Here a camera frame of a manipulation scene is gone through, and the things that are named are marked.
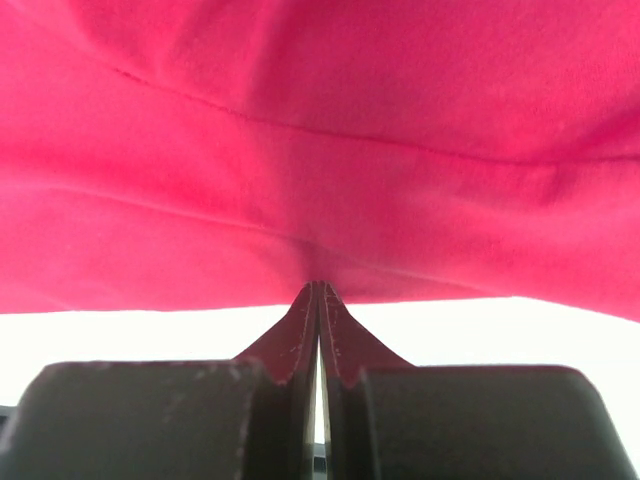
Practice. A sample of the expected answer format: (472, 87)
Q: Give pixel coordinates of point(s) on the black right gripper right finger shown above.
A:
(388, 419)

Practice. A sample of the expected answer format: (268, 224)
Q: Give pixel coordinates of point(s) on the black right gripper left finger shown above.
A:
(249, 417)

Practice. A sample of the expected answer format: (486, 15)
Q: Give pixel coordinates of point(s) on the pink t shirt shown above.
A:
(178, 155)

